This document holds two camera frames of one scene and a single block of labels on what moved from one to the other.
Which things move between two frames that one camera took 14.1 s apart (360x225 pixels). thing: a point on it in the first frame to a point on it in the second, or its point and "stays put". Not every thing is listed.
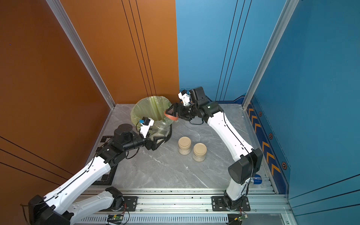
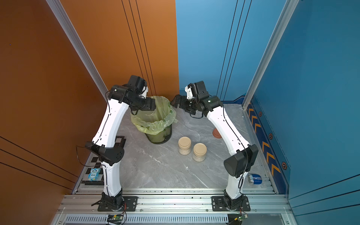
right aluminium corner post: [287, 13] stays put
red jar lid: [176, 118] to [216, 133]
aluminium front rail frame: [266, 206] stays put
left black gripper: [153, 145] to [151, 105]
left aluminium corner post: [81, 50] stays put
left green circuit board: [115, 219] stays put
